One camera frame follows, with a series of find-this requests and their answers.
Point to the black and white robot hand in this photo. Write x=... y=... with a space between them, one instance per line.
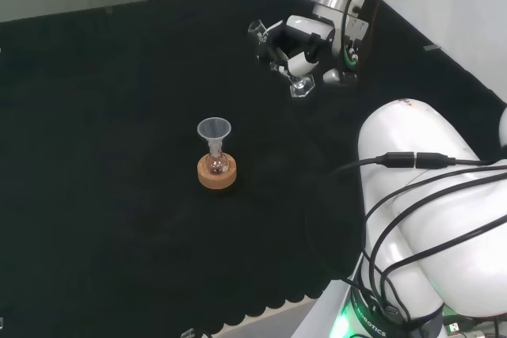
x=307 y=29

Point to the silver USB plug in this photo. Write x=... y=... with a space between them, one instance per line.
x=454 y=327

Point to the black bench cloth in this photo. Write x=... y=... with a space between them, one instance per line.
x=99 y=156

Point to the clear plastic funnel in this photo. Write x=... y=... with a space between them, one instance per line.
x=214 y=128

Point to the small round-bottom glass flask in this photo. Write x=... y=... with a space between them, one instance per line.
x=217 y=164

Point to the clear graduated cylinder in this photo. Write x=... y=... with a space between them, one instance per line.
x=302 y=86

